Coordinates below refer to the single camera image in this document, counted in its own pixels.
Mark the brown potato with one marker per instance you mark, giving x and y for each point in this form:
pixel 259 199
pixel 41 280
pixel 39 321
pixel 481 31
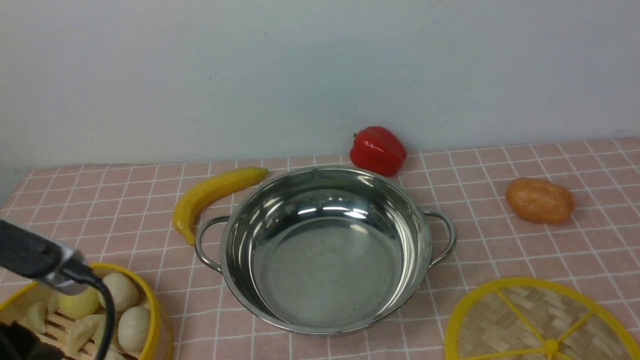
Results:
pixel 540 201

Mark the yellow round bun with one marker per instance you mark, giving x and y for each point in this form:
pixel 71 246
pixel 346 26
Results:
pixel 80 305

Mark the yellow bamboo steamer lid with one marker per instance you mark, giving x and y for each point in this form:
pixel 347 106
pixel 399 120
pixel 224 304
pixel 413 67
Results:
pixel 524 318

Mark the red bell pepper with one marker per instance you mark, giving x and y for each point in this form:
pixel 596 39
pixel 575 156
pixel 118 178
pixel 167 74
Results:
pixel 378 150

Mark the pink checkered tablecloth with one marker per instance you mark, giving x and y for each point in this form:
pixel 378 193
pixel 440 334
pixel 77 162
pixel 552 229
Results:
pixel 121 214

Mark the white round bun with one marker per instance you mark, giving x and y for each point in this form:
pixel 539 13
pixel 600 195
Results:
pixel 133 328
pixel 123 291

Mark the stainless steel pot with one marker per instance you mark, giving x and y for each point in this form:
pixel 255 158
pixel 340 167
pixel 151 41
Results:
pixel 325 250

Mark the yellow banana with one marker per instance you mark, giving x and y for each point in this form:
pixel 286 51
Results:
pixel 209 190

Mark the pale dumpling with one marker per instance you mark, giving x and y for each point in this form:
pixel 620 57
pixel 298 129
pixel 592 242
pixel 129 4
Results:
pixel 81 331
pixel 36 317

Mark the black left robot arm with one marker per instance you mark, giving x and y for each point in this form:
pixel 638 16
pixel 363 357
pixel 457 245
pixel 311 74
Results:
pixel 55 265

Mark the yellow bamboo steamer basket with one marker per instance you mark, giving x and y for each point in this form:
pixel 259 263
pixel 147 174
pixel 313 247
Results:
pixel 17 299

